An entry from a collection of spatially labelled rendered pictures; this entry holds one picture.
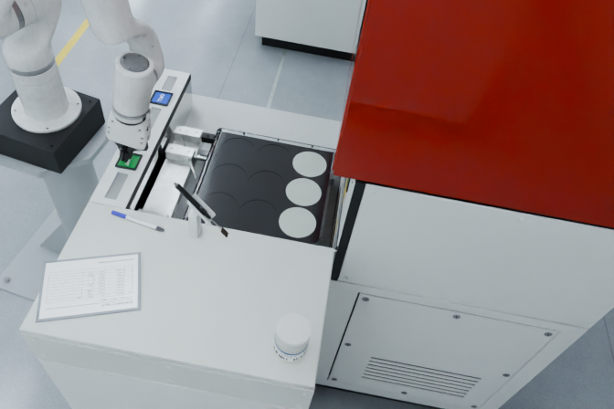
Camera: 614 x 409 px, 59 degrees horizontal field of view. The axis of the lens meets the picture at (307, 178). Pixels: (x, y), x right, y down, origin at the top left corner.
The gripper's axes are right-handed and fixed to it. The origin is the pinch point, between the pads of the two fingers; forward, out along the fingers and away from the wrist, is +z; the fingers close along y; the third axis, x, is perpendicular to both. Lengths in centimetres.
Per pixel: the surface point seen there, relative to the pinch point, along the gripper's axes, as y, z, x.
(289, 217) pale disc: -45.8, -0.3, 3.9
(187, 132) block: -11.6, 6.1, -19.3
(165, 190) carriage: -12.0, 8.9, 1.1
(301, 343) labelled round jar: -51, -17, 45
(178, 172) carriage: -13.3, 8.6, -6.2
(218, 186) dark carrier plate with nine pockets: -25.4, 4.1, -2.1
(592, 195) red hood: -95, -52, 15
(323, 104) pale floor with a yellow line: -65, 87, -148
